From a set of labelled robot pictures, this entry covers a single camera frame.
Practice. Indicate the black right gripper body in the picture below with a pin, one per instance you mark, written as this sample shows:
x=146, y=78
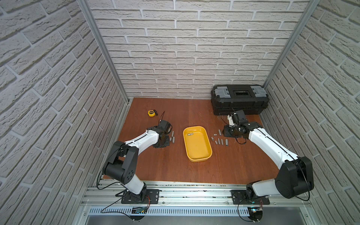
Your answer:
x=231, y=131

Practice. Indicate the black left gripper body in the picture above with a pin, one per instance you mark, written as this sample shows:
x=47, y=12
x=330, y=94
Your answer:
x=162, y=142

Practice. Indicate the yellow plastic storage box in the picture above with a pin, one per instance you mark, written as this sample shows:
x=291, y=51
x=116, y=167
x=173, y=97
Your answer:
x=198, y=147

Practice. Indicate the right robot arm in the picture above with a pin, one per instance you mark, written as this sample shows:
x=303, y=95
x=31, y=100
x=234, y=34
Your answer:
x=295, y=176

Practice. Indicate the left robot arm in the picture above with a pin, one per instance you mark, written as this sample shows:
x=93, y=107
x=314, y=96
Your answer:
x=121, y=163

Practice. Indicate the yellow tape measure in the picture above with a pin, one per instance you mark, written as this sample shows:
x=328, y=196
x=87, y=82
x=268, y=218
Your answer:
x=152, y=113

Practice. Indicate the black plastic toolbox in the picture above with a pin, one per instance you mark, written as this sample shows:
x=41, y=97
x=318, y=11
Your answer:
x=227, y=99

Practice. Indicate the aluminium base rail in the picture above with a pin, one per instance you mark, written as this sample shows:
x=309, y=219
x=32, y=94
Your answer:
x=182, y=199

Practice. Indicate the aluminium frame post right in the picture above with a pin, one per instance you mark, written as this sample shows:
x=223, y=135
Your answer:
x=304, y=19

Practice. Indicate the aluminium frame post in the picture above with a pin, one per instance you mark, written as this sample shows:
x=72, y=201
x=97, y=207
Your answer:
x=304, y=19
x=85, y=8

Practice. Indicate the aluminium frame post left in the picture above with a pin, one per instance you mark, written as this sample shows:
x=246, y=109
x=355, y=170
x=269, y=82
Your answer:
x=85, y=8

